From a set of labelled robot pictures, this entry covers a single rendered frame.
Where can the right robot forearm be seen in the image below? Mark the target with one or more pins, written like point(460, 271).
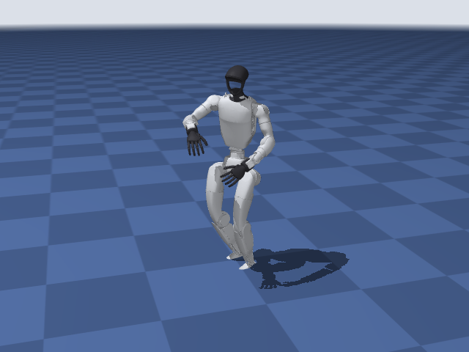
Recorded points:
point(189, 122)

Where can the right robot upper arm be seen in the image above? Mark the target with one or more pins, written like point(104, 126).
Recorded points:
point(211, 104)

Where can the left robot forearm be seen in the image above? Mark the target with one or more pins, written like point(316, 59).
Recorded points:
point(261, 152)

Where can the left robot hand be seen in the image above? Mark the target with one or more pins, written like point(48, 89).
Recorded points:
point(238, 172)

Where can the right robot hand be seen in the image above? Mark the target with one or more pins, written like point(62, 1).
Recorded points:
point(194, 138)

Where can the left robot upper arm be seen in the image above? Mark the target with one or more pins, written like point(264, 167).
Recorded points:
point(262, 112)

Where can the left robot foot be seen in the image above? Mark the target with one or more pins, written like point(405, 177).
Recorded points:
point(245, 266)

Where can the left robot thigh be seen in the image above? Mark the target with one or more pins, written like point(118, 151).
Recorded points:
point(243, 198)

